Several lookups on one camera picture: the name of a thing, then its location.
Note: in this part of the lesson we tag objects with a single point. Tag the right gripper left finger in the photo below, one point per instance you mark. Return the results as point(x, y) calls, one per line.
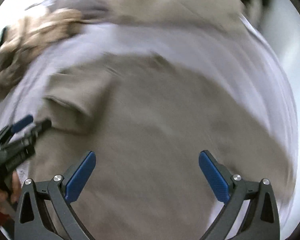
point(32, 219)

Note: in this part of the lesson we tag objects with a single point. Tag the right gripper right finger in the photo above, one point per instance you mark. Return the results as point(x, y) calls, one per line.
point(261, 220)

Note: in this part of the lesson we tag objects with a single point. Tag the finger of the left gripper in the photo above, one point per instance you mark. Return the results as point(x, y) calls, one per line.
point(21, 124)
point(38, 129)

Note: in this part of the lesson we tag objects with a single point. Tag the taupe knit garment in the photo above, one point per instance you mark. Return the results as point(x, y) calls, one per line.
point(147, 121)

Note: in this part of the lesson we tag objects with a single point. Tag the left hand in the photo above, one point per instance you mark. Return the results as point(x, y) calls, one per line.
point(13, 195)

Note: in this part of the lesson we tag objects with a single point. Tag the cream striped crumpled garment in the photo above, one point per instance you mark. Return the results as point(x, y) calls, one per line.
point(25, 39)

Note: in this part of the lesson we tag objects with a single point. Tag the lavender plush bed blanket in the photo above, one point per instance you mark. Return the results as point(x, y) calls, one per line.
point(241, 62)

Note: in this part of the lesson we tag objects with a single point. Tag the beige quilted comforter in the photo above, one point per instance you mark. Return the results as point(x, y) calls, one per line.
point(223, 14)

